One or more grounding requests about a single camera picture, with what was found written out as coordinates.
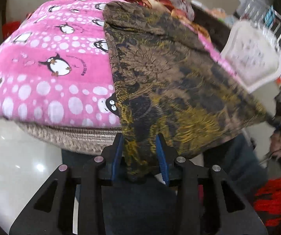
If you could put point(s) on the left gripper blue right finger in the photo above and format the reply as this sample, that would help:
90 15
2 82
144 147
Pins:
207 200

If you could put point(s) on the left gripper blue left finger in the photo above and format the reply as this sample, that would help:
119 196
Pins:
50 210

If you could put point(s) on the dark floral batik garment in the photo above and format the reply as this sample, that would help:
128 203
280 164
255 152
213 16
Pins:
167 83

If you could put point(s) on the person's right hand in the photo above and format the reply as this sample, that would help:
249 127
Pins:
275 145

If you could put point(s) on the pink penguin bed blanket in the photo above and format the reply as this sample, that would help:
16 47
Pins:
55 70

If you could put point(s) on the white ornate upholstered chair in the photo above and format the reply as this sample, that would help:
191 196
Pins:
254 55

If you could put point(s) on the dark carved wooden cabinet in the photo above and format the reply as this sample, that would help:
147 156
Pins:
217 22

